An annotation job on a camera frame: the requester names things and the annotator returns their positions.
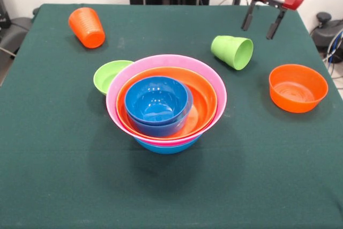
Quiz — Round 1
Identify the large orange bowl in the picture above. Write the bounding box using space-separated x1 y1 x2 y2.
115 66 218 139

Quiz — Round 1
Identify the orange cup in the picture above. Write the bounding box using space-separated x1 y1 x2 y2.
68 7 106 49

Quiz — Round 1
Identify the dark green tablecloth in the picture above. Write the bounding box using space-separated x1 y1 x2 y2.
0 3 343 229

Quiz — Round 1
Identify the small green bowl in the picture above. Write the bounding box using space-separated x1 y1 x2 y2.
93 60 134 96

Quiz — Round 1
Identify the tangled cable bundle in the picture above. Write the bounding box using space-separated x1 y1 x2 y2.
322 31 343 79

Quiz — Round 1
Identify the grey wheeled base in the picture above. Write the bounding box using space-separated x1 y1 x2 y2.
0 17 34 53
310 11 343 54

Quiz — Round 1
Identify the large blue bowl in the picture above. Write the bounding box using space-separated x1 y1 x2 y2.
133 133 204 155

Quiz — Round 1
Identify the large pink bowl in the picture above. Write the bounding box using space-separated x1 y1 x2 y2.
106 54 228 147

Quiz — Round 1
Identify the green cup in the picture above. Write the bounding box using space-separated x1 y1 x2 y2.
211 35 254 71

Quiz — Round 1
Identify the small dark blue bowl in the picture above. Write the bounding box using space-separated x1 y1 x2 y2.
124 76 189 126

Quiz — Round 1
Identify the black equipment box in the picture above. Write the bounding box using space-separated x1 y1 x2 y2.
0 0 11 30

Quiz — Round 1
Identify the small orange bowl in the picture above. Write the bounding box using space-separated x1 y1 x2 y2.
269 64 329 114

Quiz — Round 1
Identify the small light blue bowl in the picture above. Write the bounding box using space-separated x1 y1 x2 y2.
125 86 194 137

